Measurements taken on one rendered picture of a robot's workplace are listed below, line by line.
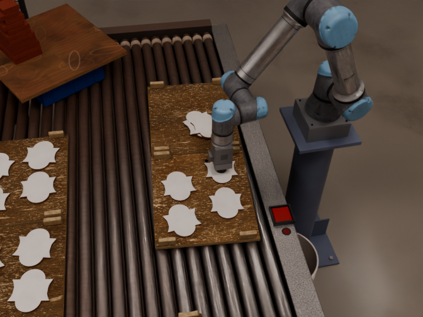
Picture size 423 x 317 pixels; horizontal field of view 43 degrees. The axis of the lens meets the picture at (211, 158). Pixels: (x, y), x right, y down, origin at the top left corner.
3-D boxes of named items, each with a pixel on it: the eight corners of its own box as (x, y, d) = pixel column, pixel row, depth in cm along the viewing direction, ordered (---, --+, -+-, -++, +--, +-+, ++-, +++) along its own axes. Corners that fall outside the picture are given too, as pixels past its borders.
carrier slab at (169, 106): (227, 84, 235) (227, 81, 234) (242, 151, 207) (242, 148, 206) (147, 89, 232) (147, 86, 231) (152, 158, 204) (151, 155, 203)
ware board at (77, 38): (67, 6, 257) (66, 3, 256) (127, 54, 232) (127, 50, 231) (-33, 45, 234) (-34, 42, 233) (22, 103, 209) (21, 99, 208)
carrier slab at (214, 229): (242, 153, 207) (242, 150, 206) (260, 241, 179) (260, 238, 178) (151, 159, 204) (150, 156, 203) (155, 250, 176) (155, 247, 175)
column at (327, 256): (314, 207, 305) (344, 89, 241) (338, 263, 280) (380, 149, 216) (250, 218, 299) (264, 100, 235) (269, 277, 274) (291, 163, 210)
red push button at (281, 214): (287, 208, 189) (287, 205, 188) (292, 222, 185) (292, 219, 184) (270, 210, 188) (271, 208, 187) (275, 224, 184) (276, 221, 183)
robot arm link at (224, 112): (241, 109, 174) (217, 116, 171) (239, 133, 182) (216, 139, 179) (231, 94, 179) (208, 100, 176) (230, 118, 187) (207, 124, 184)
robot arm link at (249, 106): (256, 84, 185) (227, 92, 182) (270, 105, 178) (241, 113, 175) (254, 101, 191) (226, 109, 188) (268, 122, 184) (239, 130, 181)
